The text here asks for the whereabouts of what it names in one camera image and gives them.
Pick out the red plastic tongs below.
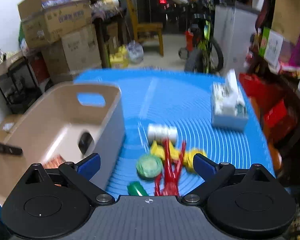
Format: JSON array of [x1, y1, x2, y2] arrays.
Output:
[[154, 139, 186, 196]]

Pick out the red patterned box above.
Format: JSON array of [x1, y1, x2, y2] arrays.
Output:
[[43, 155, 65, 169]]

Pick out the red gift bags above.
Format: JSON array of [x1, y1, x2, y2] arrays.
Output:
[[239, 73, 297, 143]]

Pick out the cardboard box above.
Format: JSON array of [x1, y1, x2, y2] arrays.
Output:
[[42, 24, 102, 84], [18, 0, 91, 49]]

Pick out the white plastic bag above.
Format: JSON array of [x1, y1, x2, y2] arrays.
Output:
[[126, 40, 144, 63]]

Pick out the yellow plastic tool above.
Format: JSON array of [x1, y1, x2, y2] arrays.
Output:
[[149, 140, 208, 174]]

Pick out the beige plastic storage bin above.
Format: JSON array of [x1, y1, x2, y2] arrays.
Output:
[[0, 82, 125, 205]]

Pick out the black earbuds case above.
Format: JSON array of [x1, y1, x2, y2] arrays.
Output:
[[78, 131, 93, 155]]

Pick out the white tissue box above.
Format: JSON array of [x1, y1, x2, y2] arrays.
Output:
[[211, 69, 249, 132]]

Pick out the green white product box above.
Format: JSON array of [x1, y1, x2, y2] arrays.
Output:
[[258, 27, 284, 68]]

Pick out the green kids bicycle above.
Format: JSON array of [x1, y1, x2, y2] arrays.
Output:
[[178, 13, 224, 75]]

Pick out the green round tin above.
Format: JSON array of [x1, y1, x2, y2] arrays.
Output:
[[136, 154, 163, 179]]

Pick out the lower cardboard box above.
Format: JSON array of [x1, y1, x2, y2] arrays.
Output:
[[42, 24, 102, 84]]

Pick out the upper cardboard box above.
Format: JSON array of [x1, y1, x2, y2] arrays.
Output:
[[18, 0, 91, 49]]

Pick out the wooden chair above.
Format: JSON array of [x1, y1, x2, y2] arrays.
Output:
[[126, 0, 164, 57]]

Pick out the white freezer cabinet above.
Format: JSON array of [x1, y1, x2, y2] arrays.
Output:
[[213, 2, 259, 76]]

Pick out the white pill bottle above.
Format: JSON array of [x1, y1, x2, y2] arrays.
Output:
[[147, 124, 178, 145]]

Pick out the green plastic cap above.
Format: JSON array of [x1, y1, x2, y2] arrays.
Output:
[[127, 181, 148, 196]]

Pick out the blue silicone mat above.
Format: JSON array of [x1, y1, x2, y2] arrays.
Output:
[[75, 69, 273, 197]]

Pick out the black metal rack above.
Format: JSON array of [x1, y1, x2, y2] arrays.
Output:
[[0, 56, 42, 114]]

